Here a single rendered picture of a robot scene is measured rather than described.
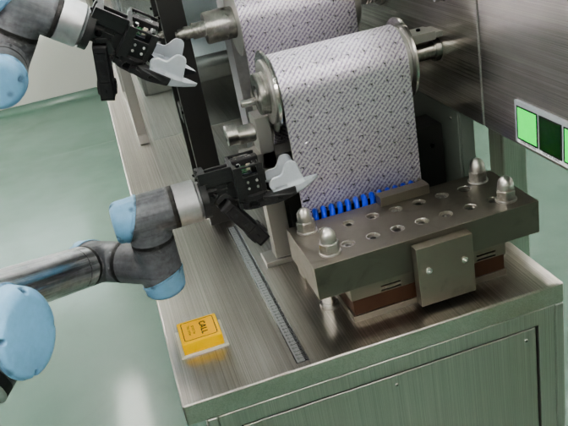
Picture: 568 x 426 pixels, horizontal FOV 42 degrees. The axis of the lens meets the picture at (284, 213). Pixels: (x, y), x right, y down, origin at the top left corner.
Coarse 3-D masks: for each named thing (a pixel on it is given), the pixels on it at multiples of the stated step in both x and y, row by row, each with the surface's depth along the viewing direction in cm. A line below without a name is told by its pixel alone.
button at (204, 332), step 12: (180, 324) 129; (192, 324) 128; (204, 324) 127; (216, 324) 127; (180, 336) 125; (192, 336) 125; (204, 336) 124; (216, 336) 124; (192, 348) 124; (204, 348) 124
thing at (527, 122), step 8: (520, 112) 113; (528, 112) 111; (520, 120) 114; (528, 120) 112; (520, 128) 115; (528, 128) 112; (520, 136) 115; (528, 136) 113; (536, 136) 111; (536, 144) 111
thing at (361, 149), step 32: (288, 128) 128; (320, 128) 129; (352, 128) 131; (384, 128) 133; (320, 160) 132; (352, 160) 133; (384, 160) 135; (416, 160) 137; (320, 192) 134; (352, 192) 136
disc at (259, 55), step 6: (258, 54) 129; (264, 54) 126; (264, 60) 126; (270, 72) 124; (270, 78) 124; (276, 90) 124; (276, 96) 124; (276, 102) 125; (282, 120) 127; (276, 126) 131
